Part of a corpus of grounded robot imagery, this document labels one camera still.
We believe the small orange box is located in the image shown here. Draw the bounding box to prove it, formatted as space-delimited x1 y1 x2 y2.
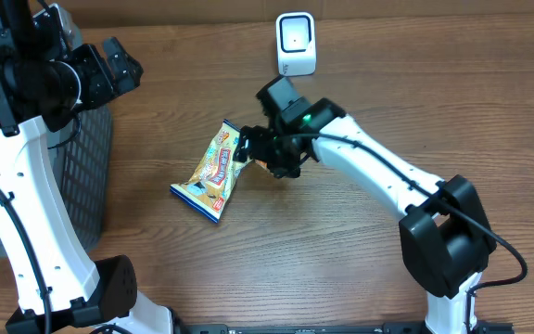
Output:
254 160 271 173

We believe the yellow snack bag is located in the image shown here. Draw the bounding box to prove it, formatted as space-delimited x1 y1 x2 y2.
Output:
170 120 248 224

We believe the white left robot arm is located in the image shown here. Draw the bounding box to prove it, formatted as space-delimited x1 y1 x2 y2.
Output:
0 1 175 333

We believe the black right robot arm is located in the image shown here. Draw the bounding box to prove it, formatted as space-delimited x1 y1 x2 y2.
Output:
235 76 497 333

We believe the white barcode scanner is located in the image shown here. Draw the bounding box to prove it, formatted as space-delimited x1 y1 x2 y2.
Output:
275 12 317 76

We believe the grey plastic shopping basket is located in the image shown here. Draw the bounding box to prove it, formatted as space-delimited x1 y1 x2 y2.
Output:
0 18 114 260

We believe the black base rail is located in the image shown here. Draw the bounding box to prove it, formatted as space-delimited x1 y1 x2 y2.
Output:
169 323 514 334

